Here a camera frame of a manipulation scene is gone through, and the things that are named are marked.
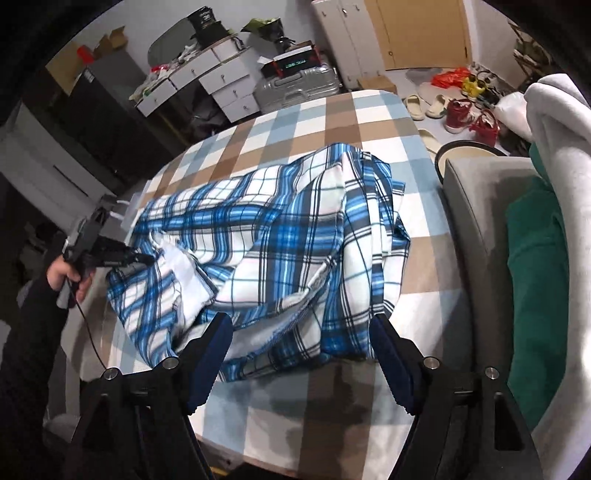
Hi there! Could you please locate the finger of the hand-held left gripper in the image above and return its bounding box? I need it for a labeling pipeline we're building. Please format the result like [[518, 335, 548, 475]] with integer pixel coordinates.
[[117, 247, 156, 267]]

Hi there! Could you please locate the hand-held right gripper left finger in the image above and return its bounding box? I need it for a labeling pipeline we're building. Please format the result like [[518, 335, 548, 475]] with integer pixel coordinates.
[[62, 312, 234, 480]]

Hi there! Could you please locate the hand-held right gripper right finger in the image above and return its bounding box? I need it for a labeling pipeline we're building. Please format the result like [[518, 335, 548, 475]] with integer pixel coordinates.
[[369, 314, 543, 480]]

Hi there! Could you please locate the blue plaid shirt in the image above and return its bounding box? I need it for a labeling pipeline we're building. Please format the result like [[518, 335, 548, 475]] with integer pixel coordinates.
[[106, 143, 411, 383]]

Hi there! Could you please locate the person's left forearm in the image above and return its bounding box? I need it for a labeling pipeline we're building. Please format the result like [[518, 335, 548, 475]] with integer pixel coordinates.
[[0, 277, 71, 480]]

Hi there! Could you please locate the person's left hand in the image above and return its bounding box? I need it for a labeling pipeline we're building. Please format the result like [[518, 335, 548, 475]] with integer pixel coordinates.
[[46, 256, 96, 303]]

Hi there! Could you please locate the black cabinet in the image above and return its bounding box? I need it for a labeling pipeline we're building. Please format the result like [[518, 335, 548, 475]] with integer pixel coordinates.
[[18, 60, 185, 185]]

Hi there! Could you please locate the grey chair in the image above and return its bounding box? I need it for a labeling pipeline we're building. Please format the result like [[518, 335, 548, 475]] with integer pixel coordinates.
[[442, 157, 568, 402]]

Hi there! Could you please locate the green cloth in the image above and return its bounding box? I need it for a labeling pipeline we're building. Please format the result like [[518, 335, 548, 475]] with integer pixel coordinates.
[[505, 143, 571, 432]]

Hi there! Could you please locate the large open cardboard box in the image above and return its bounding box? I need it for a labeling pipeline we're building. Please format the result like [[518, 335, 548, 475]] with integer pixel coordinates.
[[46, 25, 127, 95]]

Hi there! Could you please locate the white drawer desk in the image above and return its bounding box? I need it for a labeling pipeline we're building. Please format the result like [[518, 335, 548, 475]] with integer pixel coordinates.
[[134, 32, 269, 123]]

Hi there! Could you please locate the oval mirror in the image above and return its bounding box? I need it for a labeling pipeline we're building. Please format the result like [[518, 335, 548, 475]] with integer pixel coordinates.
[[148, 18, 199, 65]]

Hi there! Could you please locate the beige slipper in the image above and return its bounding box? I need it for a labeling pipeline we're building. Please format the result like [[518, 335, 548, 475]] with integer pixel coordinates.
[[425, 93, 451, 118], [418, 129, 444, 155], [404, 95, 426, 121]]

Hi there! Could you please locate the silver suitcase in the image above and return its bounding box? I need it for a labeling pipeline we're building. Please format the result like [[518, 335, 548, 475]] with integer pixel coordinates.
[[253, 65, 342, 114]]

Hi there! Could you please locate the checkered bed blanket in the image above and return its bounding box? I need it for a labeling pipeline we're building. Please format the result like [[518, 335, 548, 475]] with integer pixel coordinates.
[[44, 89, 476, 476]]

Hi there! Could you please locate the black bag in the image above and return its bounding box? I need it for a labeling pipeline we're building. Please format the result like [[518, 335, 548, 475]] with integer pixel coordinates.
[[188, 7, 232, 47]]

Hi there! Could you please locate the black box with red trim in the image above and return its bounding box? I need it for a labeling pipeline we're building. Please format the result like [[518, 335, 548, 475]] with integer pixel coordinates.
[[261, 44, 319, 79]]

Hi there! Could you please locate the red shoe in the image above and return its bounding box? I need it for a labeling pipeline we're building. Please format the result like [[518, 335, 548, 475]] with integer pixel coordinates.
[[468, 113, 499, 148], [444, 98, 474, 134]]

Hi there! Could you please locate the white knit cloth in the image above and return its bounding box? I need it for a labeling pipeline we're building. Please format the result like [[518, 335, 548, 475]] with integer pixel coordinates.
[[524, 73, 591, 480]]

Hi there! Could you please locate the green bag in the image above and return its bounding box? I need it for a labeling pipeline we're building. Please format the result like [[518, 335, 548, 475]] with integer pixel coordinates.
[[242, 17, 282, 36]]

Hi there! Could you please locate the small cardboard box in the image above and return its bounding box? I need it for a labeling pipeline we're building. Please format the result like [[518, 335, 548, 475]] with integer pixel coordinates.
[[356, 76, 398, 95]]

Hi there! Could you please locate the white plastic bag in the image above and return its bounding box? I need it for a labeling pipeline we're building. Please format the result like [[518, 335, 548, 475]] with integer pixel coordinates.
[[494, 91, 532, 134]]

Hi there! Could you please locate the orange plastic bag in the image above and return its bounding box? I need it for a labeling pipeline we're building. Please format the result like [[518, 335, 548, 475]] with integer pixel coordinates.
[[431, 68, 469, 88]]

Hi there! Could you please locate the white wardrobe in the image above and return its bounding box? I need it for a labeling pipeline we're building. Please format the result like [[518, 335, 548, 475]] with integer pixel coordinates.
[[310, 0, 389, 79]]

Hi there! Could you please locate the wooden door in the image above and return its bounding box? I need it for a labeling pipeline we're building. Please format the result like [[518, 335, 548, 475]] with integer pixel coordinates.
[[365, 0, 474, 72]]

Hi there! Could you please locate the black cable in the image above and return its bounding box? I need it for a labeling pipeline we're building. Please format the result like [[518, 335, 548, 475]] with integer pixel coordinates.
[[68, 276, 112, 370]]

